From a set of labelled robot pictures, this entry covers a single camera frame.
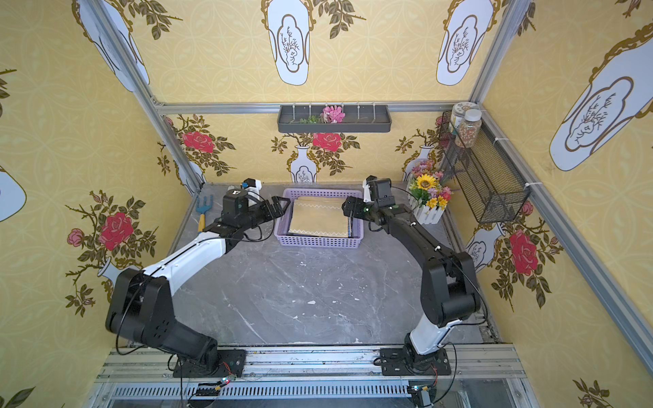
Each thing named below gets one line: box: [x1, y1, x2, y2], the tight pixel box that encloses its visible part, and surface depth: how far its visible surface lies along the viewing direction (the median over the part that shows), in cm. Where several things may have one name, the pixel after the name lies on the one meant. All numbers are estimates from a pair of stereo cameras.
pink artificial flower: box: [320, 105, 347, 125], surface depth 90 cm
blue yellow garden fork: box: [195, 194, 214, 233], surface depth 112 cm
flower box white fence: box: [407, 159, 454, 226], surface depth 97 cm
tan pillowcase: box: [288, 196, 349, 238], surface depth 102 cm
